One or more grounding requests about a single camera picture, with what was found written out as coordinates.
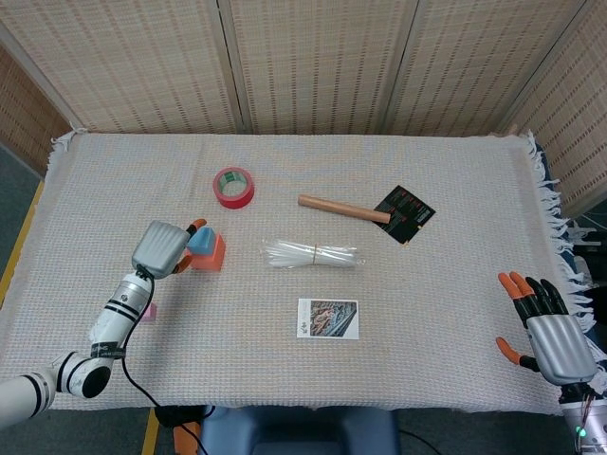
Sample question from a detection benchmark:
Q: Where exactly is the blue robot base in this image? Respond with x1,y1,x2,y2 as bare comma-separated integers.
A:
198,405,402,455

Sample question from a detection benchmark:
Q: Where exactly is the black printed card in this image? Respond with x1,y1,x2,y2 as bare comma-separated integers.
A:
372,185,436,246

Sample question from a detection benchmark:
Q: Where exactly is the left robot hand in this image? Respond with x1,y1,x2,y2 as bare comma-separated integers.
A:
130,218,209,281

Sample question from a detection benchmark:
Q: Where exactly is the orange foam cube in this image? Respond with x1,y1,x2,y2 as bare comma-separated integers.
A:
182,233,228,273

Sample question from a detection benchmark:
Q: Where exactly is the white woven tablecloth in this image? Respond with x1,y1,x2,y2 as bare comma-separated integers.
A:
0,130,599,416

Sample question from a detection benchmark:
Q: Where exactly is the bundle of clear straws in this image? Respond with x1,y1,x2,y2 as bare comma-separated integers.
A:
262,238,367,271

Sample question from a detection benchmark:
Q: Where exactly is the orange box under table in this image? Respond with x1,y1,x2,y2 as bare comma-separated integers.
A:
171,420,201,455

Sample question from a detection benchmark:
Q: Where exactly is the blue foam cube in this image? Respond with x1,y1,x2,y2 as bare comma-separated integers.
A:
187,226,218,257

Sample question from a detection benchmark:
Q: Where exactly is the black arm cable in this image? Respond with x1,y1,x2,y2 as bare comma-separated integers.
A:
120,267,210,455

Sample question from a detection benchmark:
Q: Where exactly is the bamboo folding screen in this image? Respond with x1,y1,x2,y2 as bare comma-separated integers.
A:
0,0,607,219

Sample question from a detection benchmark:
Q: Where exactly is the photo postcard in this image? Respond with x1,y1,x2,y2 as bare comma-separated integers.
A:
296,298,360,340

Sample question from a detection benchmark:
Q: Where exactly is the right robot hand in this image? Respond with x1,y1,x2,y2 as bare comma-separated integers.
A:
495,271,598,386

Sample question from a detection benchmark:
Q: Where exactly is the red tape roll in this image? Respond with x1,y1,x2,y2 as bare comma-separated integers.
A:
212,166,256,209

